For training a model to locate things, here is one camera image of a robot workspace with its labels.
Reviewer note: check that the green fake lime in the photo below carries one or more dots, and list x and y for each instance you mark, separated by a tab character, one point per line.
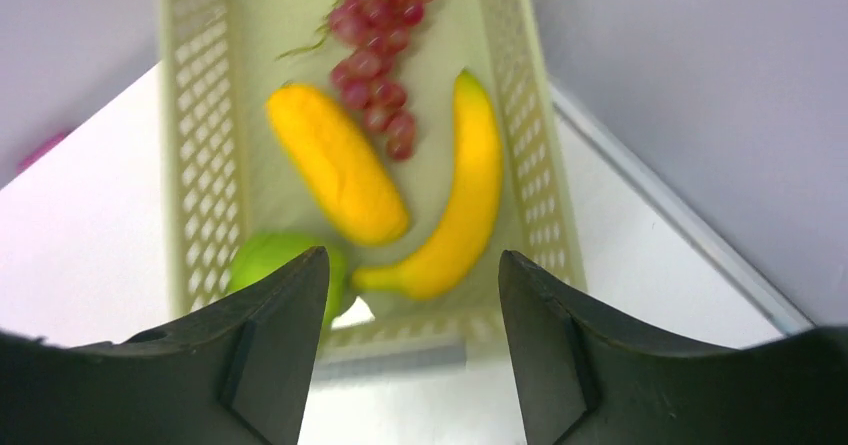
264	253

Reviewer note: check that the yellow fake fruit in basket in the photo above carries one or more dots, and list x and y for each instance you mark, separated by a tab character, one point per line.
338	164

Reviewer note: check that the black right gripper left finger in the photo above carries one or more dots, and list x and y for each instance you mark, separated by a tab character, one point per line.
237	371

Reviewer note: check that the light green plastic basket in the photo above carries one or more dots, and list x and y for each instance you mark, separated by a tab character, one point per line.
226	176

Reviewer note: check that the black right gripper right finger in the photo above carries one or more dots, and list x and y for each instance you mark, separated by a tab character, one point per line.
587	373

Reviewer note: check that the yellow fake banana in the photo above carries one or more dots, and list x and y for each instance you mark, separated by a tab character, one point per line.
470	214

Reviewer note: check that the red fake fruit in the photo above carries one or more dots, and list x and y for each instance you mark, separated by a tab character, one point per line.
378	33

